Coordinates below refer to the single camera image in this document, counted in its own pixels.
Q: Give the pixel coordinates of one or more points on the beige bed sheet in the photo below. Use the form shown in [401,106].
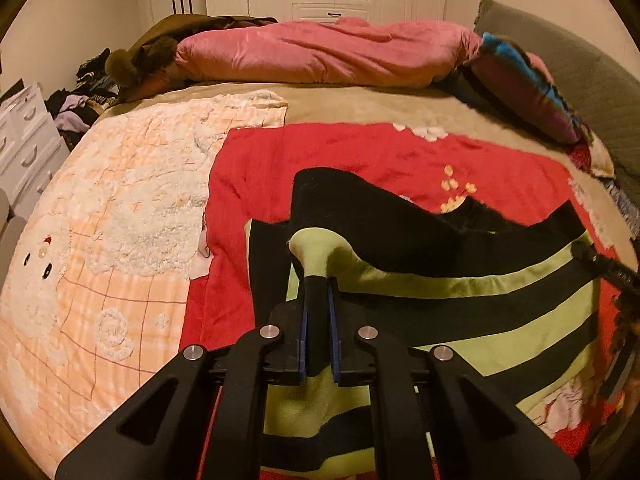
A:
[350,105]

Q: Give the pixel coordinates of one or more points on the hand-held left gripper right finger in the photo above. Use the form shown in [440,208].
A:
[334,340]

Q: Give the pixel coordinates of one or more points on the pink duvet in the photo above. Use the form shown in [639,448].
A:
[325,55]

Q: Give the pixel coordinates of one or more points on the white drawer cabinet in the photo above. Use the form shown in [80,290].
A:
[25,140]

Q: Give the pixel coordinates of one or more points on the colourful striped pillow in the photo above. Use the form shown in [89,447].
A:
[515,80]

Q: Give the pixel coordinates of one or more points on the pile of dark clothes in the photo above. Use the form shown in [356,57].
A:
[75,110]

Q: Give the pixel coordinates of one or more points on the green black striped frog sweater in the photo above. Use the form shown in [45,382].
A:
[450,240]

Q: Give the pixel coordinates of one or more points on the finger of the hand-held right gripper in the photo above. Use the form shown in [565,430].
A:
[605,266]

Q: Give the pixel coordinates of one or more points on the red floral blanket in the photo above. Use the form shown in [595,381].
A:
[260,180]

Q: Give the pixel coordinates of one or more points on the brown coat with fur pompoms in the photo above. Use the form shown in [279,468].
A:
[160,35]

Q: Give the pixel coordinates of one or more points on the small beige pillow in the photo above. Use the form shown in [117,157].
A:
[597,155]

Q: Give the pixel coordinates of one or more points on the dark floral cloth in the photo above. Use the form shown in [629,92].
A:
[622,205]

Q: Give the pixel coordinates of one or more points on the grey slatted chair back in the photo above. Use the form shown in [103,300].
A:
[10,235]

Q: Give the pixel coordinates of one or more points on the grey quilted headboard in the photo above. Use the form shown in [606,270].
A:
[575,60]

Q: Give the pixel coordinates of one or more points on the peach plaid fluffy quilt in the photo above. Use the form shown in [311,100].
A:
[100,260]

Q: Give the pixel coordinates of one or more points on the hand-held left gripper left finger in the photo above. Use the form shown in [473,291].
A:
[302,340]

